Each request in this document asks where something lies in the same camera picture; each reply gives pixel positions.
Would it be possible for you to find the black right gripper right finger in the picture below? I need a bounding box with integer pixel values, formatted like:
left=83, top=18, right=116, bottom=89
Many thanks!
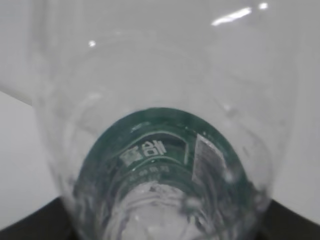
left=255, top=200, right=320, bottom=240

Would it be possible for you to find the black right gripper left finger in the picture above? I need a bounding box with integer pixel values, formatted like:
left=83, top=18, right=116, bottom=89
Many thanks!
left=0, top=197, right=78, bottom=240

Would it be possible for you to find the clear water bottle green label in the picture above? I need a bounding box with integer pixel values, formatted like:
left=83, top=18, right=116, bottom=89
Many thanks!
left=30, top=0, right=299, bottom=240

